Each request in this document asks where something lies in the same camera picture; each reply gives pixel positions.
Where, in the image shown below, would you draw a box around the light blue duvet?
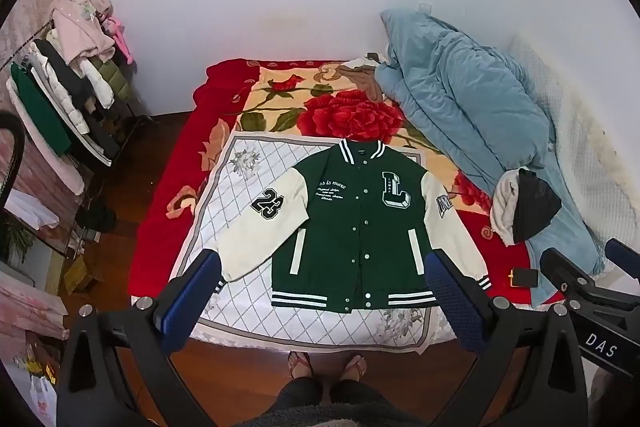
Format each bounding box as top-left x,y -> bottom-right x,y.
374,7 -> 613,308

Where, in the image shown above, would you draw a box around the row of hanging clothes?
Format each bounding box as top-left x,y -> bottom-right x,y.
7,0 -> 137,168

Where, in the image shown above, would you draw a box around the black shoes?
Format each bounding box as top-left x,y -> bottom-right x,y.
75,197 -> 118,233

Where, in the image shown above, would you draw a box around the yellow packets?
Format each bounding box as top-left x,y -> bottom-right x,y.
15,347 -> 56,380

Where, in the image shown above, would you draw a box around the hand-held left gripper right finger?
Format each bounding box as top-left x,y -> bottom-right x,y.
425,248 -> 596,427

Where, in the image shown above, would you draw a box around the black garment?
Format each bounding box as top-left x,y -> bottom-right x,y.
512,169 -> 563,244

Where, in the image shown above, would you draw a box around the person's right foot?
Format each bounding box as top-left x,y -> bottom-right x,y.
342,353 -> 368,383

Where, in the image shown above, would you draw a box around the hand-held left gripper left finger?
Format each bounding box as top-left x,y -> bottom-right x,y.
56,249 -> 223,427

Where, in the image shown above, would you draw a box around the black metal clothes rack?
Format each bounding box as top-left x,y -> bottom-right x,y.
0,19 -> 156,168

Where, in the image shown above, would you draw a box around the brown cardboard box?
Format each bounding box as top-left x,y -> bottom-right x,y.
62,254 -> 103,295

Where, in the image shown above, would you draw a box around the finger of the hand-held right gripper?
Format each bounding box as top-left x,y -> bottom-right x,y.
540,248 -> 601,304
605,238 -> 640,270

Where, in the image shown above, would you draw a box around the white quilted mattress pad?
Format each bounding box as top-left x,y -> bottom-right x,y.
505,34 -> 640,258

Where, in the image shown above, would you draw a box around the green potted plant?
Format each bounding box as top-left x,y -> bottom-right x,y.
0,217 -> 36,265

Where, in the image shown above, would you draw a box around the white quilted floral sheet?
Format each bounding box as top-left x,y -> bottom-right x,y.
167,132 -> 446,355

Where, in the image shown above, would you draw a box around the red floral blanket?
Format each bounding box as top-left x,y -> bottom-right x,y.
127,58 -> 621,308

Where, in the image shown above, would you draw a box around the black curved hose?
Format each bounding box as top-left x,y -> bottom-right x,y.
0,112 -> 26,208

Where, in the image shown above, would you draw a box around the pink patterned cloth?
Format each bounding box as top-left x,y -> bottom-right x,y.
0,272 -> 71,343

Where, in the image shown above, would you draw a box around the green and cream varsity jacket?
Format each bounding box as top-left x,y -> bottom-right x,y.
216,139 -> 493,314

